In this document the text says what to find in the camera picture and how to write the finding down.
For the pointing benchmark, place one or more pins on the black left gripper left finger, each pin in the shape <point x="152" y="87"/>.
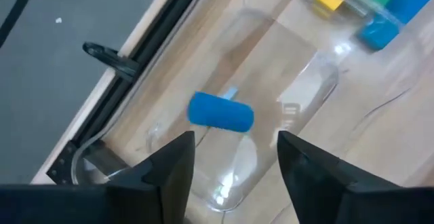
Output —
<point x="159" y="190"/>

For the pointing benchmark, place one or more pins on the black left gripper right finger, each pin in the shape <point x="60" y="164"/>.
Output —
<point x="315" y="186"/>

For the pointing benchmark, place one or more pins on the blue cylinder block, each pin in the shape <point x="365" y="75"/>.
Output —
<point x="220" y="112"/>

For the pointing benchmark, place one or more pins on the long blue block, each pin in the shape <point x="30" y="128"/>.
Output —
<point x="407" y="6"/>

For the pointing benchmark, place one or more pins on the clear plastic bin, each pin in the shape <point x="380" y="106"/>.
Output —
<point x="271" y="68"/>

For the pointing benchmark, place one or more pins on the black table edge clamp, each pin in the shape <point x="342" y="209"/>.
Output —
<point x="115" y="61"/>

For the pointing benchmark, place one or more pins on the white scrap on floor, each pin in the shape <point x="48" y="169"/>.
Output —
<point x="58" y="20"/>

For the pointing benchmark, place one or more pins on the black table edge rail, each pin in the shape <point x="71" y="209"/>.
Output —
<point x="101" y="107"/>

